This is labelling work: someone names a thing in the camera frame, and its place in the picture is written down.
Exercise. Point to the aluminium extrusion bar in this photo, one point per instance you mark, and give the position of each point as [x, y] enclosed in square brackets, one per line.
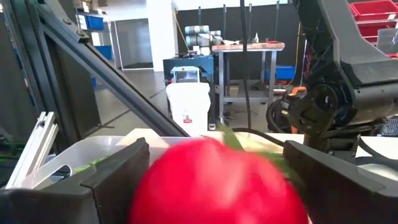
[34, 149]

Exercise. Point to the blue storage bin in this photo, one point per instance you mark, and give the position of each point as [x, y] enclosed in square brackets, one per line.
[104, 53]
[94, 22]
[283, 73]

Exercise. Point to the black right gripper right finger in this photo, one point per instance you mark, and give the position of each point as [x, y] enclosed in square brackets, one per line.
[329, 193]

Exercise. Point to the red storage bin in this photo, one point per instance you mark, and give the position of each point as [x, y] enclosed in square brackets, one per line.
[373, 31]
[373, 9]

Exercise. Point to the white building column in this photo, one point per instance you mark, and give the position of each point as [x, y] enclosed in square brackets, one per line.
[161, 34]

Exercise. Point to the clear plastic container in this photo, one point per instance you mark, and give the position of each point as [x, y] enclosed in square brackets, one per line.
[185, 76]

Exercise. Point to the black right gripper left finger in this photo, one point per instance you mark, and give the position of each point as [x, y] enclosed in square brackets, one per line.
[115, 186]

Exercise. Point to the translucent white plastic basket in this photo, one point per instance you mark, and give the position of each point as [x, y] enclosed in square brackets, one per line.
[77, 149]

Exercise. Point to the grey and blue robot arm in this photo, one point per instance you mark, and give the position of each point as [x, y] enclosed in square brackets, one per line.
[199, 39]

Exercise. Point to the white plastic bin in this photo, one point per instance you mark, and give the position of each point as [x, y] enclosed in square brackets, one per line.
[188, 105]

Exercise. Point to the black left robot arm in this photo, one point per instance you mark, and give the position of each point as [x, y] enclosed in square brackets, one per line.
[357, 62]

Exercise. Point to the black diagonal frame strut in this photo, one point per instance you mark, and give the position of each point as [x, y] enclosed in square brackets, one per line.
[124, 90]

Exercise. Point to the dark blue cabinet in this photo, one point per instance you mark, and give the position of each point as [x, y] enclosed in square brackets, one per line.
[202, 63]

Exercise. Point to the wood-topped metal workbench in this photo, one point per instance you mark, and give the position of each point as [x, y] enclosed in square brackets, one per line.
[248, 47]

